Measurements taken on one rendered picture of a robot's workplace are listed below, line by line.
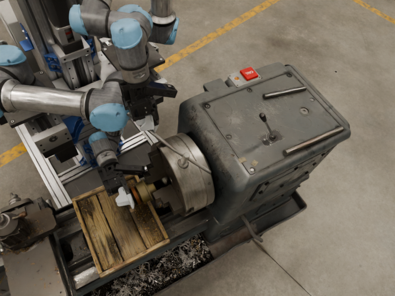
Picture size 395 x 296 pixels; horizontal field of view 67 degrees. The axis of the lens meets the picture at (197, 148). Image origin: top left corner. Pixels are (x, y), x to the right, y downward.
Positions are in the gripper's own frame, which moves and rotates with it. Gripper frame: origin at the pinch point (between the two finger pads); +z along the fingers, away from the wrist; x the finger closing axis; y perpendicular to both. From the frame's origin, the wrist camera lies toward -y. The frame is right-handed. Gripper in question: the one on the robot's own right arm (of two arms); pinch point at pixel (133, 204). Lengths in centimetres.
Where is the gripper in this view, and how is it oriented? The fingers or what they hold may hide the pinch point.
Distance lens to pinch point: 116.8
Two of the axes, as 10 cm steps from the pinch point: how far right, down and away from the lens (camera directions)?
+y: -8.7, 3.6, -3.3
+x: 1.0, -5.2, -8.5
